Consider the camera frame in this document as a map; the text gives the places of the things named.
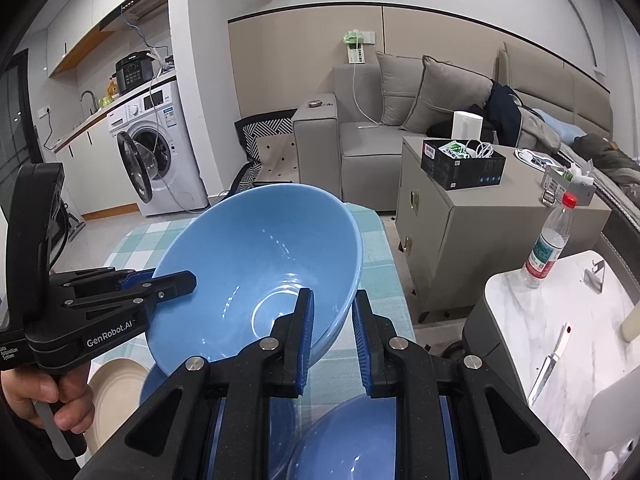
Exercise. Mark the tan plate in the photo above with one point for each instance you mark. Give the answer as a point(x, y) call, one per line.
point(117, 395)

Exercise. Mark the dark clothing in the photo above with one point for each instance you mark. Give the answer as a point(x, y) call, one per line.
point(502, 110)

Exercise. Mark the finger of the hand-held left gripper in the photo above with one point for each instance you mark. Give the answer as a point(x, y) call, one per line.
point(170, 285)
point(137, 276)

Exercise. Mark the white marble table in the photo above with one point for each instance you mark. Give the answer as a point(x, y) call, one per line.
point(525, 310)

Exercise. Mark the white kitchen counter cabinets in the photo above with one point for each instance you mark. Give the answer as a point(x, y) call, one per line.
point(85, 170)

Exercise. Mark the grey cushion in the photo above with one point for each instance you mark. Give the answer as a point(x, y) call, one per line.
point(445, 95)
point(400, 90)

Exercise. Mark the kitchen faucet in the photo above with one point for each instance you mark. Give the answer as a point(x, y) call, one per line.
point(89, 100)

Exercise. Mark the kitchen knife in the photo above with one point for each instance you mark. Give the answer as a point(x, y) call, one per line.
point(547, 367)

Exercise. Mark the person's left hand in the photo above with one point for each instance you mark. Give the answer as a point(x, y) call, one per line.
point(20, 395)

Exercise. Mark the white washing machine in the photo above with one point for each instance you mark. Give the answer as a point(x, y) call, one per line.
point(175, 160)

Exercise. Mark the white small box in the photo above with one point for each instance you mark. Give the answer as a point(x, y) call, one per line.
point(467, 125)

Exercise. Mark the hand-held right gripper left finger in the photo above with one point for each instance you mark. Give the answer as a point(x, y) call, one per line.
point(304, 347)

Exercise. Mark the white wall cabinets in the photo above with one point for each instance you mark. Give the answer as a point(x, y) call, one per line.
point(100, 15)

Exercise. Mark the black open box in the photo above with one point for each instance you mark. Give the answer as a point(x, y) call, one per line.
point(460, 172)

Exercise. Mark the wall outlet with green charger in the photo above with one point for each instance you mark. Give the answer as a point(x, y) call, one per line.
point(357, 45)

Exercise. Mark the blue bowl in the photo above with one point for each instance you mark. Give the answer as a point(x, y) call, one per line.
point(350, 440)
point(150, 387)
point(260, 260)

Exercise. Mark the person's left forearm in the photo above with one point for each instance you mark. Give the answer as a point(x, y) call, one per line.
point(25, 455)

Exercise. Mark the yellow green teapot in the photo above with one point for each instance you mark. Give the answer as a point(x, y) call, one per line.
point(111, 94)

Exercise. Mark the plastic water bottle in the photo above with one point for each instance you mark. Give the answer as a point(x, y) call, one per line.
point(545, 250)

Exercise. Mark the small metal stand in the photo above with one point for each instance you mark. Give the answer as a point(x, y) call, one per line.
point(595, 277)

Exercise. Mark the black pressure cooker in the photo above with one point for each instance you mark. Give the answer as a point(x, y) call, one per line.
point(134, 72)

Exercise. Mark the white chair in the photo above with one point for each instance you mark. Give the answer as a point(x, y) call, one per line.
point(615, 410)

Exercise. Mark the range hood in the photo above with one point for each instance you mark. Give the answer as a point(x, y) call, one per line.
point(140, 7)

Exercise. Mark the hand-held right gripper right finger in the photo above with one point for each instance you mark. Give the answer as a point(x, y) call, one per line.
point(361, 352)

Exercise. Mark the grey sofa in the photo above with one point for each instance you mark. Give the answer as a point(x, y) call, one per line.
point(370, 152)

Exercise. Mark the grey side cabinet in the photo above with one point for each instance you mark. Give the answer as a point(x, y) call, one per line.
point(475, 240)

